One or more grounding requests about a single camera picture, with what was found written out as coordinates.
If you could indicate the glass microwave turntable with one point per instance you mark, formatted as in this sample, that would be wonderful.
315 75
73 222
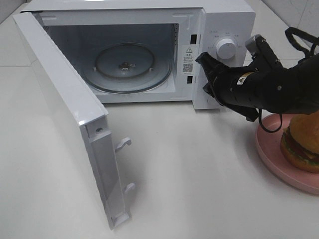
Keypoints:
126 68

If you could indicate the pink speckled plate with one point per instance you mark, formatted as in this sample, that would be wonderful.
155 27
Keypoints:
268 146

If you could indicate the burger with lettuce and tomato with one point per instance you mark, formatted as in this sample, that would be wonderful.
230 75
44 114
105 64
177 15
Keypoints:
300 142

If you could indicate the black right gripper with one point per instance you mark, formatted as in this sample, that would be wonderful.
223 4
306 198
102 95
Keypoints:
239 86

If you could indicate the white upper power knob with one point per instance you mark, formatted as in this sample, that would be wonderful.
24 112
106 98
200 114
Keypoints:
225 48

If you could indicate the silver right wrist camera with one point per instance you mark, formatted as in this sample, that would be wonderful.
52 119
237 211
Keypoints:
251 45

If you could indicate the white microwave oven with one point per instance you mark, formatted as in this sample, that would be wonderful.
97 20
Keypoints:
185 28

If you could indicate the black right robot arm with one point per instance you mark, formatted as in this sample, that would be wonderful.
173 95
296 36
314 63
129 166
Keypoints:
276 89

